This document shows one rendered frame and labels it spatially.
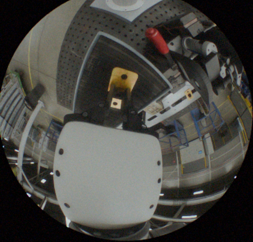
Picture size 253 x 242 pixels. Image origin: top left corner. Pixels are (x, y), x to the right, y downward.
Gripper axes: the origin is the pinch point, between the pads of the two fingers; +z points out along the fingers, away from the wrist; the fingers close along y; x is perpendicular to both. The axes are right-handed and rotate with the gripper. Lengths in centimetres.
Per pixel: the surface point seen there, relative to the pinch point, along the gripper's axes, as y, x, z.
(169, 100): 26.2, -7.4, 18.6
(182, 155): 713, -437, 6
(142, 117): 13.6, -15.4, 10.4
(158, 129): 38, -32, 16
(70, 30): -46, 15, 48
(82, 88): -6.8, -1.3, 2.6
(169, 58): 7.6, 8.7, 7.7
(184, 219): 190, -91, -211
